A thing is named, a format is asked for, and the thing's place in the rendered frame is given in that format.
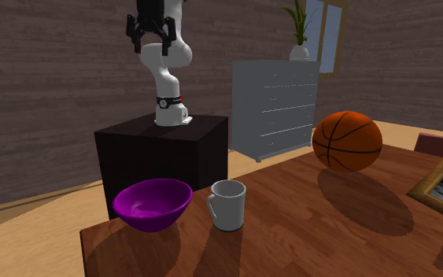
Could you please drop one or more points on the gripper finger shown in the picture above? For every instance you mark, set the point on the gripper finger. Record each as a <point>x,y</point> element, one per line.
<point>133,30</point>
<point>169,32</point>

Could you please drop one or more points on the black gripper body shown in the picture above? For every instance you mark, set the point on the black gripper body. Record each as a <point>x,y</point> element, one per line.
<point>151,13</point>

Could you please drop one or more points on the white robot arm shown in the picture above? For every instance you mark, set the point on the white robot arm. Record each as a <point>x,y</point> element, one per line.
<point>164,78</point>

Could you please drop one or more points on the black robot stand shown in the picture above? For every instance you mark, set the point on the black robot stand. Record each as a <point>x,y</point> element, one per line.
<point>159,157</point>

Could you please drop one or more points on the grey chest of drawers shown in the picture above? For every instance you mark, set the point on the grey chest of drawers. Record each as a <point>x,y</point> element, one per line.
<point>275,111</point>

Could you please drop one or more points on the green plant in white vase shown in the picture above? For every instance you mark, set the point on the green plant in white vase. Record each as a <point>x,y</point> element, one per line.
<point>299,52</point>

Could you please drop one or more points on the wooden framed window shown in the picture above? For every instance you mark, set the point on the wooden framed window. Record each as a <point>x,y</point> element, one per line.
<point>330,34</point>

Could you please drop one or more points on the purple bowl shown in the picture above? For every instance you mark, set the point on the purple bowl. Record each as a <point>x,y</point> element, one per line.
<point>156,205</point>

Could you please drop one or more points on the grey mug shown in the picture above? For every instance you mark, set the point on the grey mug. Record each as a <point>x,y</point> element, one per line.
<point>228,209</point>

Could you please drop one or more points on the orange basketball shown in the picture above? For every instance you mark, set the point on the orange basketball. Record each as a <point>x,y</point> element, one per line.
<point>345,142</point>

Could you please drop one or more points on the brown wooden table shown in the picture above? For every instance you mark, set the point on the brown wooden table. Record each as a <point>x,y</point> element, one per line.
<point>290,234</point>

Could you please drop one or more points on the gold framed picture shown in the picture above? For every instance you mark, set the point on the gold framed picture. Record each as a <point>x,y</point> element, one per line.
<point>441,188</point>

